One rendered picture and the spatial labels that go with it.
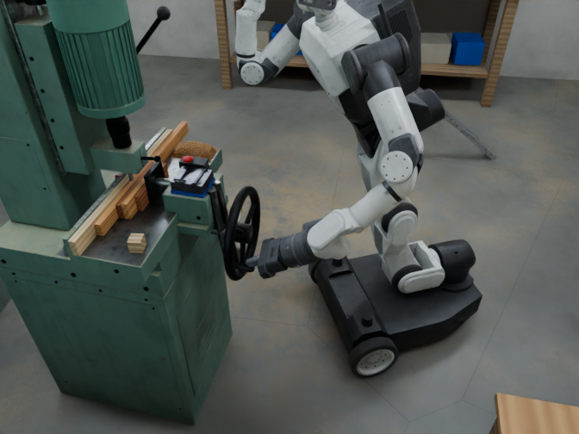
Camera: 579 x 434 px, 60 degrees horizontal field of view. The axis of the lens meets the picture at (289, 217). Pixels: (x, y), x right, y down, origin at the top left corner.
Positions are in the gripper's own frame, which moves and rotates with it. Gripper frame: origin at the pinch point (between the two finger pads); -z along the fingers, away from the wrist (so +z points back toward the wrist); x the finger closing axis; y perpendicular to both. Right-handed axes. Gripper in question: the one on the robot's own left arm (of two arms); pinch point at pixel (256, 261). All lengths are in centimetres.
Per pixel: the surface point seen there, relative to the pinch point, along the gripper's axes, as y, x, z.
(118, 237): 26.5, -2.3, -27.6
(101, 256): 28.5, -10.0, -28.1
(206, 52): -60, 323, -171
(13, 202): 43, 10, -63
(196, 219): 14.2, 9.0, -13.6
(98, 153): 42, 17, -30
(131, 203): 28.0, 8.2, -25.9
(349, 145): -114, 185, -41
